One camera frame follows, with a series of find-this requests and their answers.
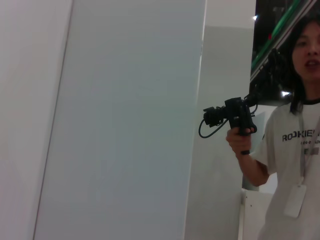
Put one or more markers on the white box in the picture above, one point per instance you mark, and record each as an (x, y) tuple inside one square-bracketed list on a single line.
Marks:
[(255, 215)]

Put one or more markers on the green ceiling pipe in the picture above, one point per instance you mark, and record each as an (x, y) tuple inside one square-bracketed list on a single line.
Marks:
[(275, 27)]

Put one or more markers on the person's right forearm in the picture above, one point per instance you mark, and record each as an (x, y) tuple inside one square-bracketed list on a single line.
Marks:
[(252, 172)]

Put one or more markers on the person's right hand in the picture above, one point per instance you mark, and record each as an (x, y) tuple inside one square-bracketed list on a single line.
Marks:
[(236, 142)]

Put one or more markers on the large white panel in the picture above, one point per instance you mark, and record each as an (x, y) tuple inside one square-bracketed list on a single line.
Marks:
[(120, 125)]

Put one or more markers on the person in white t-shirt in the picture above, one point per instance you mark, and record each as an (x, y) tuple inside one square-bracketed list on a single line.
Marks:
[(287, 155)]

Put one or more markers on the black handheld teleoperation controller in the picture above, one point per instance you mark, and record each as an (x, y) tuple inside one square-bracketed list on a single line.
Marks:
[(237, 115)]

